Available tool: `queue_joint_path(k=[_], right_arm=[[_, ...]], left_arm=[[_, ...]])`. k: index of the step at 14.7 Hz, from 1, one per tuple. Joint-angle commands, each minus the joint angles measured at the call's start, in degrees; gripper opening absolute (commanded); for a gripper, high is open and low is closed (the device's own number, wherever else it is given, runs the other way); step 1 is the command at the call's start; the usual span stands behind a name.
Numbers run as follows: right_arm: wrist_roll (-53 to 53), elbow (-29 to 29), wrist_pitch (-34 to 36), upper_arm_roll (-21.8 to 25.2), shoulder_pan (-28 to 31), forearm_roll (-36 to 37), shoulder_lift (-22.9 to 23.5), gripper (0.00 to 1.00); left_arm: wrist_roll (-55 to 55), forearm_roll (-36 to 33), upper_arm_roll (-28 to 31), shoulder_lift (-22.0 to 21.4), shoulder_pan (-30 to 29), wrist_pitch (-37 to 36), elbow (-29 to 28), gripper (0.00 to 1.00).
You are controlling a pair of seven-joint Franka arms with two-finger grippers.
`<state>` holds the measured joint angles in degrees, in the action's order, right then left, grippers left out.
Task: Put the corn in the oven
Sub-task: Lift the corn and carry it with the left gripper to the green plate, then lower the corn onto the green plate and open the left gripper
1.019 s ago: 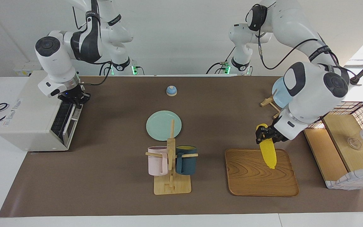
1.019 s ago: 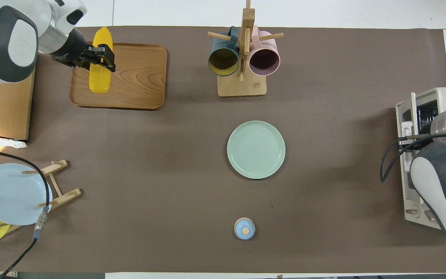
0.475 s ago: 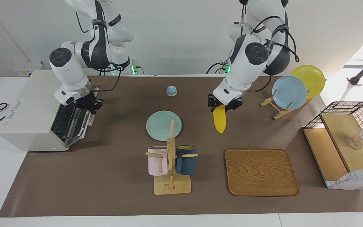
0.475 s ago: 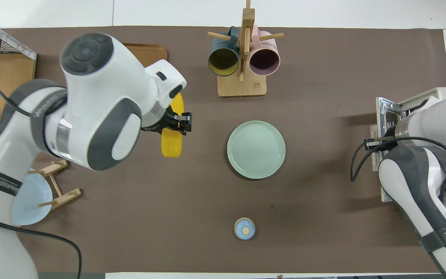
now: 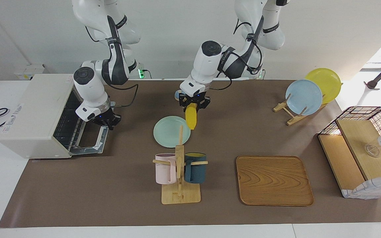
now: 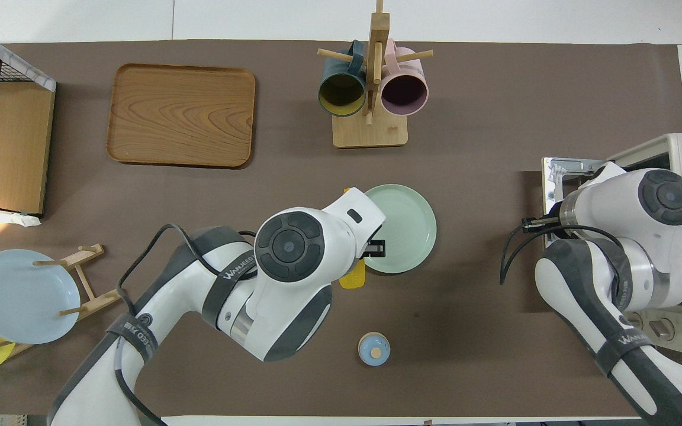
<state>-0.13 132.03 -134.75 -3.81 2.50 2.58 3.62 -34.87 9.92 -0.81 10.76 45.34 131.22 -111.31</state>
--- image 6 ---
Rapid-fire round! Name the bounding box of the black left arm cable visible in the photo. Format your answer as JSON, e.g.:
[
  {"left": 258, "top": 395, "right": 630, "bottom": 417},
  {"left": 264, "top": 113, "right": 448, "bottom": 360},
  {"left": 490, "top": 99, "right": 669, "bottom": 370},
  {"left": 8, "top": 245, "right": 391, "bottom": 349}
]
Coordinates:
[{"left": 116, "top": 223, "right": 259, "bottom": 426}]

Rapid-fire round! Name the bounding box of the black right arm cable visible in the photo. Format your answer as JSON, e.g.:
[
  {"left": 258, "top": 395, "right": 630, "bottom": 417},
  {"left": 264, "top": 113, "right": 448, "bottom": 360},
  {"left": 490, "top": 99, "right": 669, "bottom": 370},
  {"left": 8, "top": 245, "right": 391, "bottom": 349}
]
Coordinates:
[{"left": 500, "top": 222, "right": 626, "bottom": 286}]

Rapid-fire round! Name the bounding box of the pink mug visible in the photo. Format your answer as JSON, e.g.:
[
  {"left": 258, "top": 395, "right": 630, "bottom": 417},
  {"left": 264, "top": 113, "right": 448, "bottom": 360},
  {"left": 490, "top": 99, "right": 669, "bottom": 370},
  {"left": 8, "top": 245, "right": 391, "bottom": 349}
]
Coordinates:
[{"left": 379, "top": 39, "right": 430, "bottom": 117}]

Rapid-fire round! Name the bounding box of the light blue plate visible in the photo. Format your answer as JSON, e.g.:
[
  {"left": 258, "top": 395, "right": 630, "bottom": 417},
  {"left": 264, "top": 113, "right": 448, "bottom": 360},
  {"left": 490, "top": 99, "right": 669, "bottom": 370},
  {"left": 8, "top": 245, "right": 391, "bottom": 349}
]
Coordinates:
[{"left": 0, "top": 249, "right": 81, "bottom": 345}]

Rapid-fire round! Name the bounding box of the light green plate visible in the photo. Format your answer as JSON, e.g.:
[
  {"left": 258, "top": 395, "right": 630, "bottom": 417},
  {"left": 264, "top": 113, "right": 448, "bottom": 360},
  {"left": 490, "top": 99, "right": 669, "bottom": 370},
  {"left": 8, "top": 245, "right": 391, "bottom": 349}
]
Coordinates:
[{"left": 363, "top": 184, "right": 437, "bottom": 275}]

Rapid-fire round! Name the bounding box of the wooden plate rack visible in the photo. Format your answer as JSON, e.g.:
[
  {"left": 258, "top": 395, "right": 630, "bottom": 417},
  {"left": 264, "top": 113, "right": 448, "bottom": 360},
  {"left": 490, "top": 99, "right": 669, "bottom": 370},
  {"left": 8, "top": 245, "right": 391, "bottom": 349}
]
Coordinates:
[{"left": 0, "top": 243, "right": 126, "bottom": 359}]

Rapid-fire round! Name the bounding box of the blue jar with cork knob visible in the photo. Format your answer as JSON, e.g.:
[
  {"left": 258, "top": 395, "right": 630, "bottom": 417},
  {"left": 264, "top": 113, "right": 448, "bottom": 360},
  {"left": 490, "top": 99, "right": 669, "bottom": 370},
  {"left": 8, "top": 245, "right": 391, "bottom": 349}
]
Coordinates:
[{"left": 358, "top": 332, "right": 391, "bottom": 367}]

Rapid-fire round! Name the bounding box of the wooden serving tray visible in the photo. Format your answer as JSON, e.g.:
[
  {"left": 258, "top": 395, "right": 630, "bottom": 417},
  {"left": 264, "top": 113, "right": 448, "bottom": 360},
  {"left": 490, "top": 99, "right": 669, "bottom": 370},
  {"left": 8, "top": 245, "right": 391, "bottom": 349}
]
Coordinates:
[{"left": 106, "top": 63, "right": 256, "bottom": 169}]

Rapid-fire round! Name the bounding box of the wooden shelf with wire mesh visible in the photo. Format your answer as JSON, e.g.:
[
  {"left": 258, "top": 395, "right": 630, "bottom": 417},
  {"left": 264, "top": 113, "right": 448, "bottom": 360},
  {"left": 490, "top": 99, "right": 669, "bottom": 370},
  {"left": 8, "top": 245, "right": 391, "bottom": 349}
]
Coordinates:
[{"left": 0, "top": 24, "right": 57, "bottom": 227}]

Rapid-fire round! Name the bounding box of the brown table mat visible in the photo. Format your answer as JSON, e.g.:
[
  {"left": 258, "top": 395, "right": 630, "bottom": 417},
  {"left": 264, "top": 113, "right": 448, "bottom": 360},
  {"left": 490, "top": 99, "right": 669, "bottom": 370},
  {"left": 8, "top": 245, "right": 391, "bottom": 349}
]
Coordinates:
[{"left": 0, "top": 40, "right": 682, "bottom": 418}]

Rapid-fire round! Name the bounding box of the yellow corn cob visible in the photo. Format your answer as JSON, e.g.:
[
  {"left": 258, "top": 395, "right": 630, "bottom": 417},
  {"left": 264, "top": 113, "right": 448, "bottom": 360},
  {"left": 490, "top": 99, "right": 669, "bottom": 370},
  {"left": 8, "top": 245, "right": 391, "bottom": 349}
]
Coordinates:
[{"left": 339, "top": 188, "right": 366, "bottom": 291}]

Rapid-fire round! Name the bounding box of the wooden mug rack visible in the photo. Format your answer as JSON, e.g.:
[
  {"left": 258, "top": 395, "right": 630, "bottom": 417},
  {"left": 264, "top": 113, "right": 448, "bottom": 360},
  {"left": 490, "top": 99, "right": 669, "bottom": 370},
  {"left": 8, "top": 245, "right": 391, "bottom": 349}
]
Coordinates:
[{"left": 317, "top": 0, "right": 435, "bottom": 149}]

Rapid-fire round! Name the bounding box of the dark teal mug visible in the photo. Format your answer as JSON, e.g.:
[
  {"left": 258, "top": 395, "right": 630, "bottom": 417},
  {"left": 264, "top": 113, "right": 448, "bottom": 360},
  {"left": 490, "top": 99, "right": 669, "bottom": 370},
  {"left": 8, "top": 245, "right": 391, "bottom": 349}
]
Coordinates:
[{"left": 317, "top": 40, "right": 368, "bottom": 118}]

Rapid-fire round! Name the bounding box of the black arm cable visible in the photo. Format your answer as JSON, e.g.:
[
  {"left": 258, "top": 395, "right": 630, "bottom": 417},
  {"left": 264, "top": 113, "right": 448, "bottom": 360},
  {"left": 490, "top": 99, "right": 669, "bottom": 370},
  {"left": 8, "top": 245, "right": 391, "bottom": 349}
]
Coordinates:
[
  {"left": 500, "top": 222, "right": 626, "bottom": 286},
  {"left": 116, "top": 223, "right": 259, "bottom": 426}
]

